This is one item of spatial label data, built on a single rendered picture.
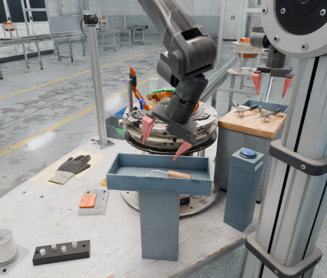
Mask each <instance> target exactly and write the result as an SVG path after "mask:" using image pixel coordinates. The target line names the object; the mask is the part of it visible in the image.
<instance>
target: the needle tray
mask: <svg viewBox="0 0 327 278"><path fill-rule="evenodd" d="M174 157H175V156H169V155H157V154H135V153H117V154H116V156H115V158H114V160H113V162H112V164H111V166H110V168H109V169H108V171H107V173H106V183H107V189H108V190H123V191H139V202H140V225H141V249H142V258H143V259H156V260H169V261H177V260H178V244H179V215H180V194H184V195H202V196H211V189H212V174H211V163H210V157H191V156H178V157H177V158H176V159H175V160H173V159H174ZM153 169H154V170H153ZM152 170H153V171H152ZM157 170H158V171H157ZM169 170H172V171H175V172H179V173H184V174H189V175H192V178H172V177H169V176H168V175H167V174H166V173H164V172H168V171H169ZM159 171H162V172H159ZM147 174H149V175H148V176H146V175H147Z"/></svg>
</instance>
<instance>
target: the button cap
mask: <svg viewBox="0 0 327 278"><path fill-rule="evenodd" d="M241 154H242V155H244V156H246V157H254V156H255V155H256V152H255V151H254V150H252V149H243V150H242V152H241Z"/></svg>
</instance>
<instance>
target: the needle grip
mask: <svg viewBox="0 0 327 278"><path fill-rule="evenodd" d="M168 176H169V177H172V178H192V175H189V174H184V173H179V172H175V171H172V170H169V171H168Z"/></svg>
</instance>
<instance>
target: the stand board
mask: <svg viewBox="0 0 327 278"><path fill-rule="evenodd" d="M236 111H237V109H236V108H234V109H232V110H231V111H230V112H229V113H227V114H226V115H225V116H224V117H222V118H221V119H219V120H218V125H217V126H218V127H221V128H224V129H229V130H234V131H238V132H243V133H248V134H251V135H255V136H260V137H264V138H269V139H274V137H275V136H276V134H277V133H278V131H279V130H280V128H281V127H282V125H283V124H284V123H285V121H286V118H287V114H284V117H280V116H274V115H270V116H269V117H270V122H265V121H261V118H258V117H259V116H261V114H260V113H257V112H253V111H245V113H244V117H240V116H236V113H235V114H234V112H236Z"/></svg>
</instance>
